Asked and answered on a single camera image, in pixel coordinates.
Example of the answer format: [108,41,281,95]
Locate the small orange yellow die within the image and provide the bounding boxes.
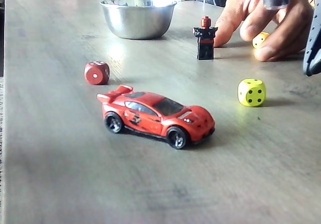
[252,32,270,49]

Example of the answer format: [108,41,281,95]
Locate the large lime yellow die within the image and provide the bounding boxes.
[237,78,267,108]

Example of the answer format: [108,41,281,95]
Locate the dark red die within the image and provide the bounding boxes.
[84,60,110,86]

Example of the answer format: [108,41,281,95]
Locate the person's open hand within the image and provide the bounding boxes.
[213,0,314,63]

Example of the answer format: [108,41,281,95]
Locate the shiny metal bowl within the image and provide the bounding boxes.
[99,0,178,40]

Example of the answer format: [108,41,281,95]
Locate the black and red lego figure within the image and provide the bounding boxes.
[192,15,218,61]

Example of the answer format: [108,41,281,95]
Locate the red toy sports car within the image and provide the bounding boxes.
[96,84,216,150]

